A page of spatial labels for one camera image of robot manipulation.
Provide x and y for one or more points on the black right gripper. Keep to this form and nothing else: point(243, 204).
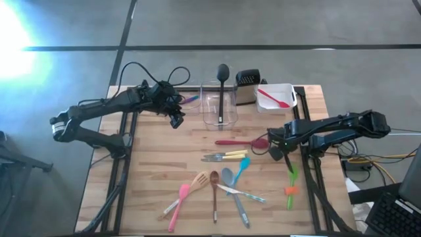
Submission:
point(281, 141)

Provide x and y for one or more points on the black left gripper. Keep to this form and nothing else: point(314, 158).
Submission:
point(164, 98)

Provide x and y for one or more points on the iridescent rainbow metal utensil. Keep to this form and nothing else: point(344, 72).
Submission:
point(192, 99)

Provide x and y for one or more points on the small orange spatula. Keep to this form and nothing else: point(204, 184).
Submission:
point(291, 190)

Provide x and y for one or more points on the dark red silicone spoon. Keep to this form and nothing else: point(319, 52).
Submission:
point(260, 143)

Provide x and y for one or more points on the green silicone spatula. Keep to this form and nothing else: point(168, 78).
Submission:
point(290, 200)

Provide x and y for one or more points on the teal silicone spatula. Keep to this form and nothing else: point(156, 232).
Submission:
point(244, 163)

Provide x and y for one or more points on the grey-blue silicone spoon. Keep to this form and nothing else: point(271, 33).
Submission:
point(227, 176)

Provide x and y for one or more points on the brown wooden spoon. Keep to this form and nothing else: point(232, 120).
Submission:
point(214, 179)

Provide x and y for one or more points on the slotted pale wooden spatula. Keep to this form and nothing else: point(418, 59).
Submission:
point(200, 181)

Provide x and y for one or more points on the pink silicone spatula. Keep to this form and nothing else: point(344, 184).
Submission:
point(183, 191)

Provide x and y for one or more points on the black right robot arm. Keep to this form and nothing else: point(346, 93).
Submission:
point(329, 126)

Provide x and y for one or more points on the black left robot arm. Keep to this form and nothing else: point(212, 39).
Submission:
point(98, 104)

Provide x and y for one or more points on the tall clear plastic container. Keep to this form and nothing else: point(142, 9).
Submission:
point(210, 112)

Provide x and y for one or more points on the black plastic spoon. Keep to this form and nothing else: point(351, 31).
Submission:
point(222, 73)

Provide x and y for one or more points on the black power box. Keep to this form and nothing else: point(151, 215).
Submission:
point(352, 165)

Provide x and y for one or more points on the metal box grater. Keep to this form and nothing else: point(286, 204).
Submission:
point(246, 93)

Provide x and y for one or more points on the red silicone spatula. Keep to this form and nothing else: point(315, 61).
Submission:
point(273, 98)

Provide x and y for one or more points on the white plastic bin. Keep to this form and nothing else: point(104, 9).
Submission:
point(283, 90)

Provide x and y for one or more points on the white crumpled paper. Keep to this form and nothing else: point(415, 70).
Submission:
point(361, 210)

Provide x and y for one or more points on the black side desk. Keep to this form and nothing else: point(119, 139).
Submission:
point(371, 195)

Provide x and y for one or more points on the black laptop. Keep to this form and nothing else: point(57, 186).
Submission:
point(394, 214)

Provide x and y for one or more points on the black metal stand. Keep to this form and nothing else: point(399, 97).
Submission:
point(29, 163)

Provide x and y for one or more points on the black aluminium table frame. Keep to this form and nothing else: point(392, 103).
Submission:
point(300, 89)

